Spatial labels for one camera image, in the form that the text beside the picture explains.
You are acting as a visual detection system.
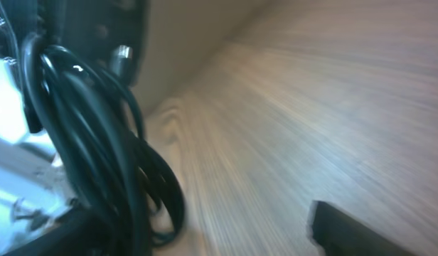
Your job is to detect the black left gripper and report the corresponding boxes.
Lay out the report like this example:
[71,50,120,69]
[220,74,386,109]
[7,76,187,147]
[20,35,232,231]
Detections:
[0,0,150,85]

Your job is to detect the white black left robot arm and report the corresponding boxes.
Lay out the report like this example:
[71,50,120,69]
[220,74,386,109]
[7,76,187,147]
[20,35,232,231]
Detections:
[0,1,166,255]

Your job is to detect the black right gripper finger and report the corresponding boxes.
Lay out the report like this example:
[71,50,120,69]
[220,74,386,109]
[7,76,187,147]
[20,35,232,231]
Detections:
[309,201,414,256]

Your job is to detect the black cable bundle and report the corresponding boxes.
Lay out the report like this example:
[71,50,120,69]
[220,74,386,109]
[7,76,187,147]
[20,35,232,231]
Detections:
[19,33,186,256]

